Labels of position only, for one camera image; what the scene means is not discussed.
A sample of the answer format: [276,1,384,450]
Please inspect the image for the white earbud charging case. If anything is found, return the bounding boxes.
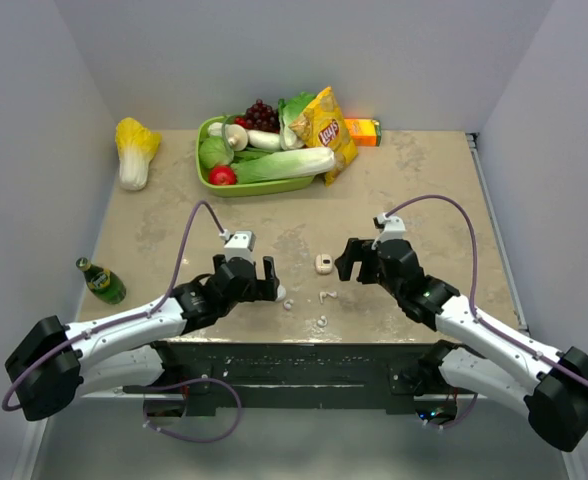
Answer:
[276,285,286,302]

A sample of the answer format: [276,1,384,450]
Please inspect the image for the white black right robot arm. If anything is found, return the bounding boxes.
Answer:
[335,238,588,452]

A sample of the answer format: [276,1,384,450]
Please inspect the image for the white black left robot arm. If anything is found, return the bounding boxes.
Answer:
[2,254,285,421]

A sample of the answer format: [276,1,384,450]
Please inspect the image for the beige closed earbud case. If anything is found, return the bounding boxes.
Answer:
[314,254,334,275]

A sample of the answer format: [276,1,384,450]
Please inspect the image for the green plastic basket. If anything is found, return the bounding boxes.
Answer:
[194,116,315,198]

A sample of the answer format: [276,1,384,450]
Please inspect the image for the red apple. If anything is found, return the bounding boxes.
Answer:
[208,165,237,186]

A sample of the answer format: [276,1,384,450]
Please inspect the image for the green glass bottle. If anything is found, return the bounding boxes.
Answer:
[75,257,127,305]

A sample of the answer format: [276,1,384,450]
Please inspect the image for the round green cabbage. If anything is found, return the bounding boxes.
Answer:
[198,136,234,170]

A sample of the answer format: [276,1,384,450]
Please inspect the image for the long green white cabbage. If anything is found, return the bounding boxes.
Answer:
[231,147,335,184]

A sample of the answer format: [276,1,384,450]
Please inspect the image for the orange juice carton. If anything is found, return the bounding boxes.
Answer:
[345,118,382,147]

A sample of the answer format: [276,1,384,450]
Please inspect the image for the white radish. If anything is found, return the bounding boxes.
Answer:
[247,130,282,152]

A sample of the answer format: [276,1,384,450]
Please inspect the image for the beige mushroom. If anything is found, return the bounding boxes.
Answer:
[207,122,249,152]

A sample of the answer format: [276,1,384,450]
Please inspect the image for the yellow Lays chip bag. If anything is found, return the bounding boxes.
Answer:
[286,86,358,186]

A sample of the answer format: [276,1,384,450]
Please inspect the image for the dark red grapes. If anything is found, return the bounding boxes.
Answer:
[233,99,280,133]

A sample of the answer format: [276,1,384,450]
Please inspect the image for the yellow napa cabbage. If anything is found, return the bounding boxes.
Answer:
[115,117,162,191]

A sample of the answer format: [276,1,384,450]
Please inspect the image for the green leafy lettuce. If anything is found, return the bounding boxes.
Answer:
[278,92,315,150]

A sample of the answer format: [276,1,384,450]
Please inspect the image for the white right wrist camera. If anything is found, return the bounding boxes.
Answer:
[373,213,406,249]

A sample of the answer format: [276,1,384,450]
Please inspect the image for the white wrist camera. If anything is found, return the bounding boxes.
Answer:
[223,230,256,264]
[373,213,406,249]

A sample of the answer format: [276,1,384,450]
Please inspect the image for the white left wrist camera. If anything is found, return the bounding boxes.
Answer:
[223,230,256,264]

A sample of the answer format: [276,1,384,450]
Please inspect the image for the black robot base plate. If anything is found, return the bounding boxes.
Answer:
[125,341,467,421]

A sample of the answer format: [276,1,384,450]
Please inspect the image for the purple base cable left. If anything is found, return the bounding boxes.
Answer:
[142,377,243,444]

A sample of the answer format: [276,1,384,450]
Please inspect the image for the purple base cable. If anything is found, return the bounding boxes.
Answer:
[421,391,480,431]
[142,377,243,444]

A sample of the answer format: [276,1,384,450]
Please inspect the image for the aluminium frame rail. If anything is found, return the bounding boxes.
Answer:
[465,133,530,335]

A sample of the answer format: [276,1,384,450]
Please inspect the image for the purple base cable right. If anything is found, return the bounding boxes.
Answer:
[421,391,480,431]

